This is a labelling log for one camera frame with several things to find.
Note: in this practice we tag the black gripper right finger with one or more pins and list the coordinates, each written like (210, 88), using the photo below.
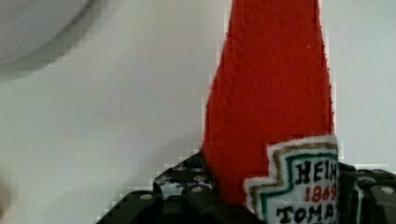
(366, 196)

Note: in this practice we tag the red plush ketchup bottle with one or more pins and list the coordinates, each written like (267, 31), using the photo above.
(269, 138)

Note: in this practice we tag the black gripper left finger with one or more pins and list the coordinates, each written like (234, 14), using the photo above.
(183, 194)

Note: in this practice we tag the lilac round plate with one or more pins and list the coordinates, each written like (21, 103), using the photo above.
(27, 25)

